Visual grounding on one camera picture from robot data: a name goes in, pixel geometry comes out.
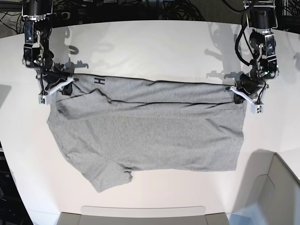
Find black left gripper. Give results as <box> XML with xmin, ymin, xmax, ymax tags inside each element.
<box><xmin>233</xmin><ymin>73</ymin><xmax>269</xmax><ymax>105</ymax></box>

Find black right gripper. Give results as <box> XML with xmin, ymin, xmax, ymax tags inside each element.
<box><xmin>37</xmin><ymin>63</ymin><xmax>73</xmax><ymax>96</ymax></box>

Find grey T-shirt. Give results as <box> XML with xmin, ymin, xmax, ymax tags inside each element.
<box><xmin>47</xmin><ymin>75</ymin><xmax>247</xmax><ymax>192</ymax></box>

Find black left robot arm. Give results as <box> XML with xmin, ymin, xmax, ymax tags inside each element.
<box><xmin>233</xmin><ymin>0</ymin><xmax>279</xmax><ymax>105</ymax></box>

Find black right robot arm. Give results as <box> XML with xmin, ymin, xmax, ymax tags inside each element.
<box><xmin>22</xmin><ymin>0</ymin><xmax>70</xmax><ymax>95</ymax></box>

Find grey bin at right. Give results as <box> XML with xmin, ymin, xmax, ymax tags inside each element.
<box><xmin>228</xmin><ymin>150</ymin><xmax>300</xmax><ymax>225</ymax></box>

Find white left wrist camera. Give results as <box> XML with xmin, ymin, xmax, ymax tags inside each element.
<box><xmin>225</xmin><ymin>86</ymin><xmax>264</xmax><ymax>114</ymax></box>

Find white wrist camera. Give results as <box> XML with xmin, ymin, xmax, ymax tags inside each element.
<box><xmin>38</xmin><ymin>77</ymin><xmax>74</xmax><ymax>105</ymax></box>
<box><xmin>225</xmin><ymin>86</ymin><xmax>264</xmax><ymax>114</ymax></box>

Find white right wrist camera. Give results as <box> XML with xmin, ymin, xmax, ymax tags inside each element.
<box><xmin>38</xmin><ymin>77</ymin><xmax>74</xmax><ymax>105</ymax></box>

